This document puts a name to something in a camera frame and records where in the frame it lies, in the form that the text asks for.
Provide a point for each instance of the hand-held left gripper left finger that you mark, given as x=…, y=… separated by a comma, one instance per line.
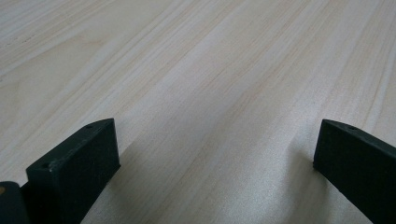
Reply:
x=77, y=168

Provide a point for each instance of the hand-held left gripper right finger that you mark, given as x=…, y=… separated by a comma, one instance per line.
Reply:
x=358, y=161

